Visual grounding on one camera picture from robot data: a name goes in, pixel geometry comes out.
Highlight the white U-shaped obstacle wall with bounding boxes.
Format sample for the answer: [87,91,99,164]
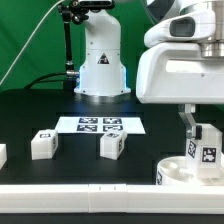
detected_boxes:
[0,143,224,215]

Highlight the black cable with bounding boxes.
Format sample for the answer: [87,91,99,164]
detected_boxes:
[23,72,79,90]

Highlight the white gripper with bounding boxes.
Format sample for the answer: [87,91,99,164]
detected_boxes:
[136,43,224,140]

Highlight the white round stool seat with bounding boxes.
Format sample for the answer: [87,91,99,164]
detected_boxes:
[156,156,224,186]

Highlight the paper sheet with fiducial tags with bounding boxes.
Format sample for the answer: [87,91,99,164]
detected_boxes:
[55,117,145,134]

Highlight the white cable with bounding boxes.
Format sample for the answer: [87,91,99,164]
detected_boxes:
[0,0,65,86]

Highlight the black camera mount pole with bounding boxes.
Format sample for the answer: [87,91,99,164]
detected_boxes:
[58,0,88,78]

